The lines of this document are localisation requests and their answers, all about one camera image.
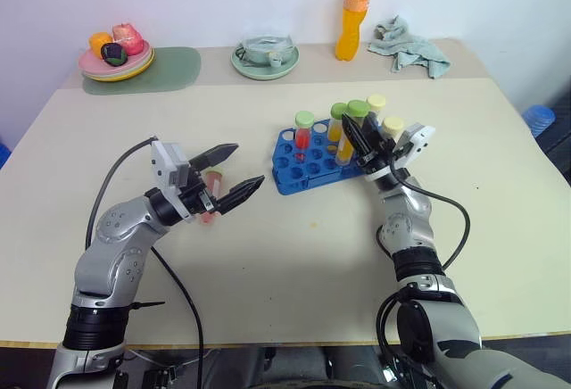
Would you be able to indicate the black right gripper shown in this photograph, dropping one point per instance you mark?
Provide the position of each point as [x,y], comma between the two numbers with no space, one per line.
[377,157]

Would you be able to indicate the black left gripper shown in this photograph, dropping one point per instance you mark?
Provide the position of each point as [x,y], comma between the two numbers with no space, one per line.
[196,195]

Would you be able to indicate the pink liquid test tube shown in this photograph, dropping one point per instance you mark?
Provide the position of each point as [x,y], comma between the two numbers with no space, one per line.
[213,183]

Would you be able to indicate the yellow tube green cap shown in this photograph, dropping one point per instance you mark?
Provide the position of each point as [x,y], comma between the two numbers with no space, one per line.
[344,150]

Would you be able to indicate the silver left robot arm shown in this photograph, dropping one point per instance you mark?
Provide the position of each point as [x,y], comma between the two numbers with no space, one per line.
[107,246]

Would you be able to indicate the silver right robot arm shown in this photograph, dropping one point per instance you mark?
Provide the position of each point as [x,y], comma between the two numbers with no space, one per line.
[415,237]

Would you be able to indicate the test tube yellow cap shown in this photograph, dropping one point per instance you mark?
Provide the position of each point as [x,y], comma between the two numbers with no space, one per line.
[392,126]
[377,105]

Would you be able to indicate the blue test tube rack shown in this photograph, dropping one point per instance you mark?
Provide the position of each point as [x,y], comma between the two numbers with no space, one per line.
[296,175]

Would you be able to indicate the orange tube green cap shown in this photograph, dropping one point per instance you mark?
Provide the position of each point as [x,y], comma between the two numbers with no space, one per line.
[335,128]

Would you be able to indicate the red tube green cap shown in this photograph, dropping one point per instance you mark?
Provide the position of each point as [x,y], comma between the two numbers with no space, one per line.
[303,134]

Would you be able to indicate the pale green crumpled cloth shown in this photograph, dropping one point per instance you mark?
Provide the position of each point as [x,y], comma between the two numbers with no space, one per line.
[415,52]

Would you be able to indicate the pale green plate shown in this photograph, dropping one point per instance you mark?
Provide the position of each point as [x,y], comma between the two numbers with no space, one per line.
[254,70]

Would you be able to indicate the orange soda bottle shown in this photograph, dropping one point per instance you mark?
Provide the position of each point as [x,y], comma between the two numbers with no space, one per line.
[350,27]

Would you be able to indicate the green placemat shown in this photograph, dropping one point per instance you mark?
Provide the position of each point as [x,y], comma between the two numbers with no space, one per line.
[178,70]

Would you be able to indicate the pale green bowl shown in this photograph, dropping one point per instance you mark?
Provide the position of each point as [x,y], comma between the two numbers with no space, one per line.
[263,50]

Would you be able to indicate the yellow plate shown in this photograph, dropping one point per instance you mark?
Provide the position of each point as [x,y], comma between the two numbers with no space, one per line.
[134,72]

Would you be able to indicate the black zip tie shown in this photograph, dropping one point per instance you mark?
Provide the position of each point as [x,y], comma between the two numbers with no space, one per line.
[149,305]

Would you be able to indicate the dark purple toy fruit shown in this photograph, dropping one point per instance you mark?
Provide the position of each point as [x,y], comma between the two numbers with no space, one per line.
[114,53]

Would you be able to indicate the pink toy fruit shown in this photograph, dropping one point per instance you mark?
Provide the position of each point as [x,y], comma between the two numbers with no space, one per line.
[128,38]

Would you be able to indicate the pink plate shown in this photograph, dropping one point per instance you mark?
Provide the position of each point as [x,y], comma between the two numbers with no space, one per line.
[91,65]

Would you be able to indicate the blue plastic stool stack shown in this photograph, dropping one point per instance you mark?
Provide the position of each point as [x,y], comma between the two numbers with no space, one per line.
[540,119]

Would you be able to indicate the orange toy pepper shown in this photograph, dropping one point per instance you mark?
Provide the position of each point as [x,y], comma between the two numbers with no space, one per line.
[99,43]

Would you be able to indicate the dark black furniture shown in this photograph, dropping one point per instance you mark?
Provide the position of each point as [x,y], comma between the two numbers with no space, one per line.
[557,134]

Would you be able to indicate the blue object at edge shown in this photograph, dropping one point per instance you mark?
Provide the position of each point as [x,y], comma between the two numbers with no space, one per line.
[3,152]

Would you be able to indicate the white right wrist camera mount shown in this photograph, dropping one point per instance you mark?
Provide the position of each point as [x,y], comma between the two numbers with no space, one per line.
[417,141]

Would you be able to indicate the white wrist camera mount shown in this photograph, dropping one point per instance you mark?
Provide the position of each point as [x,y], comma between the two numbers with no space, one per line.
[417,141]
[167,161]

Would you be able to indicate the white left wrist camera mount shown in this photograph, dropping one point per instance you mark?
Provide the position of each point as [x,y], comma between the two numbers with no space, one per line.
[167,161]

